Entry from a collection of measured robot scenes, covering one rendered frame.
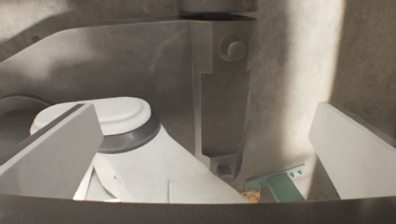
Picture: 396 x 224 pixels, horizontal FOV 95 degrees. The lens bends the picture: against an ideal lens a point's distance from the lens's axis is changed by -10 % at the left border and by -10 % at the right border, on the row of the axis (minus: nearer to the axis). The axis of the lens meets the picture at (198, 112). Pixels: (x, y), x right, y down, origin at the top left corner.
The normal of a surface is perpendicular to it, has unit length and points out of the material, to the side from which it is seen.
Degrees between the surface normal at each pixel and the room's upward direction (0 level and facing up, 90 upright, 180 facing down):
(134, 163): 90
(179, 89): 0
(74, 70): 0
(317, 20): 0
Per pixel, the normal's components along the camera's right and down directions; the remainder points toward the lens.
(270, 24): 0.18, 0.50
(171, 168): -0.02, -0.86
